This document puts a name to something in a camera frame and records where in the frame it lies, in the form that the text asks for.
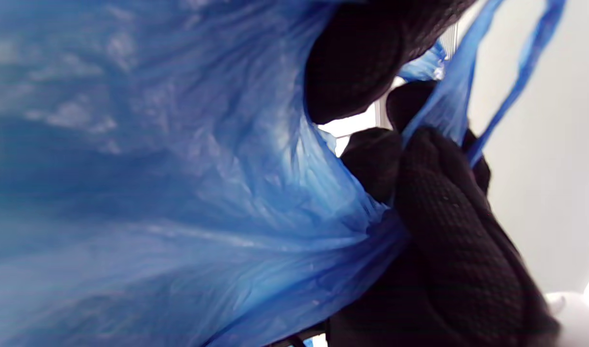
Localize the person's left hand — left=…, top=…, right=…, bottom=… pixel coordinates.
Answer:
left=305, top=0, right=474, bottom=125

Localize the person's right hand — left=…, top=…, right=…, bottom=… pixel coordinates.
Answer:
left=328, top=80, right=561, bottom=347

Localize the blue plastic bag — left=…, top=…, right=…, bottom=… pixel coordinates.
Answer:
left=0, top=0, right=567, bottom=347

